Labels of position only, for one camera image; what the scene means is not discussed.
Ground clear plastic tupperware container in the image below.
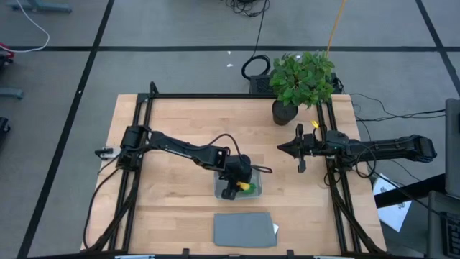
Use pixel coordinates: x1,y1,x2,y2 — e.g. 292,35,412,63
213,168,263,201

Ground black beam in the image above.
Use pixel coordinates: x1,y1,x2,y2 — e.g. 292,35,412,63
373,173,447,209

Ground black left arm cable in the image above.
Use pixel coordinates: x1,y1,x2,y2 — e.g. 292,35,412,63
206,133,273,175

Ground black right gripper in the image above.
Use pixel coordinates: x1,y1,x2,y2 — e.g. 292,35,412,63
277,123,328,174

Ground grey cabinet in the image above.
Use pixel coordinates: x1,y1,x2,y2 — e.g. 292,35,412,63
426,190,460,259

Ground black plant pot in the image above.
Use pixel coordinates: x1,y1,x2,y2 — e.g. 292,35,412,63
271,99,300,127

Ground white printed paper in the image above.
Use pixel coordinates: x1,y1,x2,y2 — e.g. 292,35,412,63
372,173,413,233

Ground grey cloth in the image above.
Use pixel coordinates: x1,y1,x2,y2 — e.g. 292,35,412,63
213,212,278,249

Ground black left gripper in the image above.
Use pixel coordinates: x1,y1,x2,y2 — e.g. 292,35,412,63
221,153,254,201

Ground black aluminium table frame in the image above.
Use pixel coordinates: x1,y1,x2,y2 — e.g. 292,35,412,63
80,81,387,258

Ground white floor cable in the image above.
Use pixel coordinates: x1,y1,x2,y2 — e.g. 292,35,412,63
0,0,51,54

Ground thin black floor cables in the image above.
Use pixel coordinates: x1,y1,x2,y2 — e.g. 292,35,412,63
349,92,447,124

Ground red floor object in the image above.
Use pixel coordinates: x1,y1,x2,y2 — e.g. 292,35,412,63
0,42,16,60

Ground grey desk foot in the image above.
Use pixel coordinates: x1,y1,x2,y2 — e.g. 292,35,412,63
0,87,24,101
4,0,73,14

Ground green leafy plant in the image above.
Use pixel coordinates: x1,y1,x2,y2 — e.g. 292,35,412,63
268,50,336,109

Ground coiled black cable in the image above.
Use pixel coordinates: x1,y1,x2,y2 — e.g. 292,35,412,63
241,54,272,81

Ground grey monitor back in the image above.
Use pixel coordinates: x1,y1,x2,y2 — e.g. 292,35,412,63
444,97,460,199

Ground yellow hanging cable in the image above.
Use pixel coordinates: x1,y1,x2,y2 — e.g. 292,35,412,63
326,0,349,59

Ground tangled black cables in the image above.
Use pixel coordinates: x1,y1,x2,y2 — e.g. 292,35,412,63
225,0,271,58

